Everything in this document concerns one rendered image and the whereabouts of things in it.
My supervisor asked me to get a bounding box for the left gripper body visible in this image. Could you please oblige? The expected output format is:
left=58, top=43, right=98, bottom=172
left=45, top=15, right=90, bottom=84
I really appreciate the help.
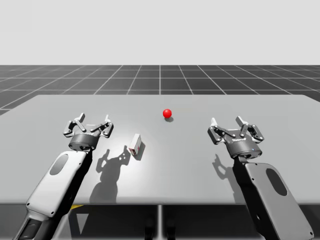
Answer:
left=68, top=123, right=104, bottom=152

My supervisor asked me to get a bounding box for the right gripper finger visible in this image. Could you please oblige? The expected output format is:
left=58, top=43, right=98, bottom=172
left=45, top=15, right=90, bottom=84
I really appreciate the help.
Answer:
left=234, top=115, right=265, bottom=144
left=207, top=117, right=237, bottom=146

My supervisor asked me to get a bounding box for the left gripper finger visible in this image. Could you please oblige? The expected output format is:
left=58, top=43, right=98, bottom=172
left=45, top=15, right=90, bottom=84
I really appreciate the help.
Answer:
left=62, top=112, right=87, bottom=138
left=89, top=114, right=115, bottom=139

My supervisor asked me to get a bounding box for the red and white carton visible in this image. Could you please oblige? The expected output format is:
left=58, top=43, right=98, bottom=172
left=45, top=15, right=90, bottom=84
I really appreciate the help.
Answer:
left=128, top=133, right=146, bottom=157

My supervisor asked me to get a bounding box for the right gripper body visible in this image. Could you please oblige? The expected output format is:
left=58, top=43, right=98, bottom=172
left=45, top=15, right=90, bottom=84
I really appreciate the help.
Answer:
left=223, top=128, right=263, bottom=160

